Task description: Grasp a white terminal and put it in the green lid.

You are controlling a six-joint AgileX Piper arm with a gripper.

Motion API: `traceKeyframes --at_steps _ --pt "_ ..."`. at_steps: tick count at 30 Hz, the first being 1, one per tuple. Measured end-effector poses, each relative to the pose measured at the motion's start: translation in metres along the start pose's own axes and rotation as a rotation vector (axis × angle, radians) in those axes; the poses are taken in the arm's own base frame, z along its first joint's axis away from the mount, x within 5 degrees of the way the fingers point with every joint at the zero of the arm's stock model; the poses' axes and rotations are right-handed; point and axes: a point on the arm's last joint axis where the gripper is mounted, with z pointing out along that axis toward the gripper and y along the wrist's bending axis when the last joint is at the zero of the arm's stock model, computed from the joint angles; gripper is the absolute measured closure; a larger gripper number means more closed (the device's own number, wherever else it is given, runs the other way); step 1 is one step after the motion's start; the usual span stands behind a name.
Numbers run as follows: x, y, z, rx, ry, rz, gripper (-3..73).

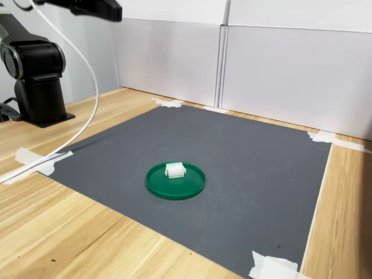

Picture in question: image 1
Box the white tape piece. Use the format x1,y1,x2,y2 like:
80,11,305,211
248,250,314,279
3,147,74,185
307,130,372,154
151,98,185,109

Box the white cable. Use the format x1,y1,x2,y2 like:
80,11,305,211
0,0,101,184

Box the dark grey mat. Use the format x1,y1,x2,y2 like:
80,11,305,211
46,104,332,279

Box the white partition panel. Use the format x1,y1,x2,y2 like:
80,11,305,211
216,24,372,142
111,17,226,108

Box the black cables at arm foot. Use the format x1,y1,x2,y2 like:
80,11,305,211
0,96,23,123

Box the round green lid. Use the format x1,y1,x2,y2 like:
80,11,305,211
145,161,206,201

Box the small white plastic terminal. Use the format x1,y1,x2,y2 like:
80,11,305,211
164,162,187,180

